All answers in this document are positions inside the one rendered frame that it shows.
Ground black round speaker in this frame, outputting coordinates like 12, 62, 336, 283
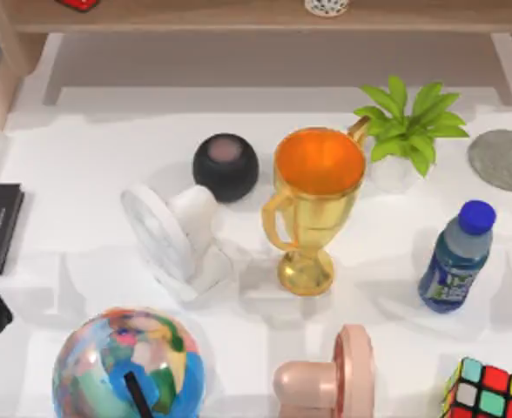
192, 132, 260, 204

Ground gold trophy cup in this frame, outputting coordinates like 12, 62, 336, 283
261, 117, 373, 298

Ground white desk fan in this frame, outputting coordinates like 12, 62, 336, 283
120, 182, 234, 303

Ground green plant in white pot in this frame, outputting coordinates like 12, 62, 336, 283
353, 75, 471, 193

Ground pink desk fan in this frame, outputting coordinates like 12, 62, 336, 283
273, 323, 374, 418

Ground wooden shelf unit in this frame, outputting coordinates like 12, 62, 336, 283
0, 0, 512, 134

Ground blue bottle with blue cap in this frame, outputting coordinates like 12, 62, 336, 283
417, 199, 497, 314

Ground multicoloured globe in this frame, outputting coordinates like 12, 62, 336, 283
51, 306, 206, 418

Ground white pierced cup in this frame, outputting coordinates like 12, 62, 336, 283
304, 0, 352, 17

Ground grey round coaster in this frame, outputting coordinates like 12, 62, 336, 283
466, 129, 512, 192

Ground red object on shelf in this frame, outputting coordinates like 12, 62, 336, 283
55, 0, 102, 14

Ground colourful puzzle cube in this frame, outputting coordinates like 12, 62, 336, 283
439, 356, 512, 418

